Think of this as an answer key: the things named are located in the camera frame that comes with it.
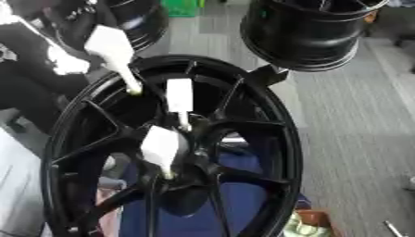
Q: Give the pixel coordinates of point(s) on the silver metal rod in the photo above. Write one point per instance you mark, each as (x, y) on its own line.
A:
(394, 229)

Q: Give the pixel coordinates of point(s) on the black wheel rim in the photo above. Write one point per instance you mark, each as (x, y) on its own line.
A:
(147, 26)
(302, 37)

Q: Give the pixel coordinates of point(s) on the dark blue cloth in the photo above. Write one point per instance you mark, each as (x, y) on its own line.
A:
(243, 202)

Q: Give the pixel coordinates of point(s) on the black spoked wheel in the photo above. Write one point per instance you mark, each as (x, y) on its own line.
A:
(205, 162)

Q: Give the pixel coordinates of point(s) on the white pin with narrow head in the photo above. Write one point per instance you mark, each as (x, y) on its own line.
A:
(179, 95)

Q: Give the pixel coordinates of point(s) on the brown cardboard box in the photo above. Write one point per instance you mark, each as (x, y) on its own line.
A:
(320, 217)

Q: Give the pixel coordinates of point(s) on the green plastic crate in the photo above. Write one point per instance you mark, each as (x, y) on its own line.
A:
(181, 7)

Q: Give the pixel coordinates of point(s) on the black metal stand plate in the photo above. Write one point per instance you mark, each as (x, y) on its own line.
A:
(268, 75)

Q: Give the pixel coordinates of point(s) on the white pin with wide head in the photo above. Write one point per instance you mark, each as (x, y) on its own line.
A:
(111, 46)
(159, 145)

